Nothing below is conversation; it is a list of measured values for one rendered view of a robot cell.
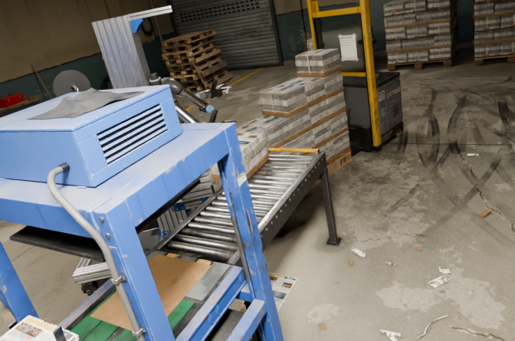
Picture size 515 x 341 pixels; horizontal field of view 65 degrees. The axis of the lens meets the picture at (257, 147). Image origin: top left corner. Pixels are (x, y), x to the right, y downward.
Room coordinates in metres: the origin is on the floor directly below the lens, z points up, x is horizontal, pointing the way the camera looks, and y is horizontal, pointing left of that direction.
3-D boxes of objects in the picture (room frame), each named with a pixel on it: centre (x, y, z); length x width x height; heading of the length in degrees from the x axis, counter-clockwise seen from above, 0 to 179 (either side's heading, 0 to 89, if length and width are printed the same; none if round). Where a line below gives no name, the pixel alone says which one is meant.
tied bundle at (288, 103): (3.90, -0.35, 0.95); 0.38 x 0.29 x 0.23; 39
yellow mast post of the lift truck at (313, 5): (4.79, -0.95, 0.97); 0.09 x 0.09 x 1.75; 38
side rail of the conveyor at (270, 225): (2.23, -0.11, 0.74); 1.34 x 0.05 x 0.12; 147
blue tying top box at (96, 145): (1.50, 0.65, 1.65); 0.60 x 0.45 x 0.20; 57
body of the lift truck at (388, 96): (4.77, -1.44, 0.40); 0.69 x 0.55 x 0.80; 38
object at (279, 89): (3.90, -0.35, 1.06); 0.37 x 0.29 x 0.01; 39
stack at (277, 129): (3.82, -0.25, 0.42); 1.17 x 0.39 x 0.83; 128
